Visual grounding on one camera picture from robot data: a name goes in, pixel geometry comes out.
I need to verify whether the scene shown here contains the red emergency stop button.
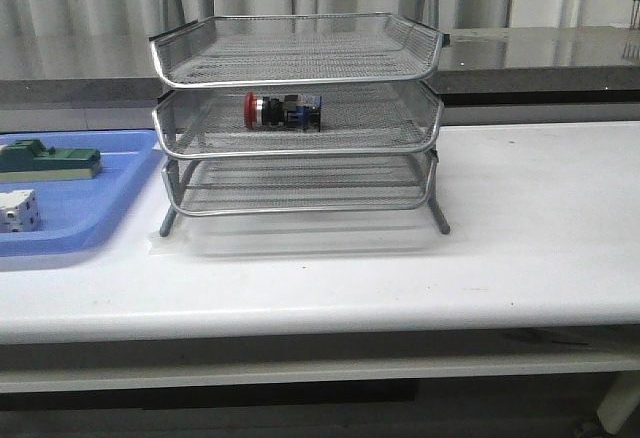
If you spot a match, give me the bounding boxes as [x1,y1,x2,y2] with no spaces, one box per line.
[243,92,322,131]

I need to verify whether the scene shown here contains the silver mesh tray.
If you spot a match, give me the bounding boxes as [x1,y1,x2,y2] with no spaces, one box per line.
[150,12,444,89]
[161,152,437,217]
[152,81,443,160]

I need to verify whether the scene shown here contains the silver mesh bottom tray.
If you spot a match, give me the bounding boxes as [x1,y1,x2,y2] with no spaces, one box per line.
[161,152,437,217]

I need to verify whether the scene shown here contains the silver mesh top tray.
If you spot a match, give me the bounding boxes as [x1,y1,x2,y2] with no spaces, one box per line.
[150,12,444,89]

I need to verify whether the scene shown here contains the blue plastic tray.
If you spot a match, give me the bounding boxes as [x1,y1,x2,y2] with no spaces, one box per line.
[1,130,161,257]

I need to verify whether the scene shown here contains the dark steel back counter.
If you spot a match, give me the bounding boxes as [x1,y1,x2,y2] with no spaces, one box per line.
[1,27,639,108]

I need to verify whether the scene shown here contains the green terminal block module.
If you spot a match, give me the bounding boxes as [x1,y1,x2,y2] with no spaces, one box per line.
[1,139,102,183]

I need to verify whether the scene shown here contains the white table leg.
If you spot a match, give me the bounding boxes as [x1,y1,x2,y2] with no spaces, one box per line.
[596,371,640,435]

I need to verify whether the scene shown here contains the grey metal rack frame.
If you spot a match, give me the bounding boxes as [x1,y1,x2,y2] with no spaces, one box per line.
[150,19,453,238]

